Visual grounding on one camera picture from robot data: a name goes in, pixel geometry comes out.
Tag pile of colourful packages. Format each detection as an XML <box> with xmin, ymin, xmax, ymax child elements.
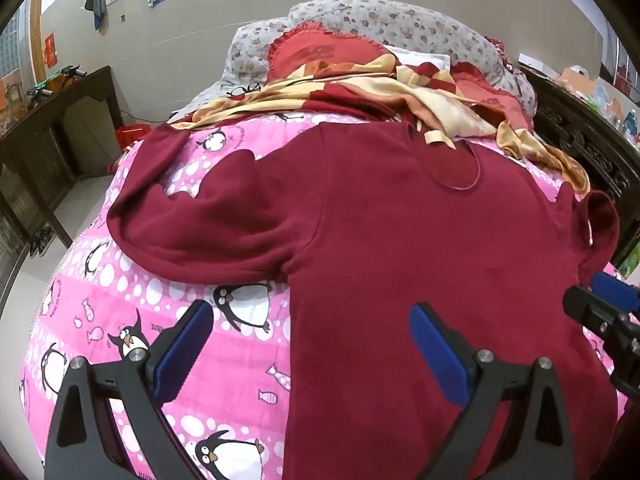
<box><xmin>555</xmin><ymin>64</ymin><xmax>640</xmax><ymax>147</ymax></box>

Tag pair of dark slippers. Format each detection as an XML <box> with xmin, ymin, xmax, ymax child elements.
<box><xmin>28</xmin><ymin>226</ymin><xmax>54</xmax><ymax>257</ymax></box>

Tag white folded cloth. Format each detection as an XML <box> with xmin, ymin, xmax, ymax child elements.
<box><xmin>382</xmin><ymin>44</ymin><xmax>454</xmax><ymax>74</ymax></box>

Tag glass block window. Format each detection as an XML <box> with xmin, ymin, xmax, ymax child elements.
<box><xmin>0</xmin><ymin>11</ymin><xmax>32</xmax><ymax>80</ymax></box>

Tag red plastic basket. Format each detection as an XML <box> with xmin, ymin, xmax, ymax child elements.
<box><xmin>115</xmin><ymin>122</ymin><xmax>151</xmax><ymax>150</ymax></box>

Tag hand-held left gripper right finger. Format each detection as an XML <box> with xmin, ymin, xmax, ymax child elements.
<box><xmin>408</xmin><ymin>302</ymin><xmax>576</xmax><ymax>480</ymax></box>

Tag yellow red checked blanket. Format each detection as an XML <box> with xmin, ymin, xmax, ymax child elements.
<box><xmin>167</xmin><ymin>56</ymin><xmax>592</xmax><ymax>197</ymax></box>

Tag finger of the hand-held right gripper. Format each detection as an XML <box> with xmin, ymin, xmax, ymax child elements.
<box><xmin>591</xmin><ymin>271</ymin><xmax>640</xmax><ymax>313</ymax></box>
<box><xmin>562</xmin><ymin>284</ymin><xmax>640</xmax><ymax>397</ymax></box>

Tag red frilled pillow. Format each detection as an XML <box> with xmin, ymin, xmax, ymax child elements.
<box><xmin>449</xmin><ymin>61</ymin><xmax>536</xmax><ymax>139</ymax></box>
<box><xmin>265</xmin><ymin>22</ymin><xmax>402</xmax><ymax>87</ymax></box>

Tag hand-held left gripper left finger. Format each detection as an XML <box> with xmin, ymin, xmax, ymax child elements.
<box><xmin>44</xmin><ymin>299</ymin><xmax>216</xmax><ymax>480</ymax></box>

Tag pink penguin print blanket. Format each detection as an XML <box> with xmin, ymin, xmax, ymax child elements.
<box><xmin>19</xmin><ymin>109</ymin><xmax>640</xmax><ymax>480</ymax></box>

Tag black eyeglasses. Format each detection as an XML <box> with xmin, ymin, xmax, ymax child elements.
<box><xmin>225</xmin><ymin>79</ymin><xmax>264</xmax><ymax>99</ymax></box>

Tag dark wooden cabinet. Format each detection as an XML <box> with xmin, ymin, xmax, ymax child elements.
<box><xmin>0</xmin><ymin>65</ymin><xmax>126</xmax><ymax>262</ymax></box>

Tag green black device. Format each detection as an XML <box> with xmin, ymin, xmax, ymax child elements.
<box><xmin>31</xmin><ymin>64</ymin><xmax>89</xmax><ymax>97</ymax></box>

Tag dark red sweater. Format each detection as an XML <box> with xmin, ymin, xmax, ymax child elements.
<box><xmin>106</xmin><ymin>121</ymin><xmax>621</xmax><ymax>480</ymax></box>

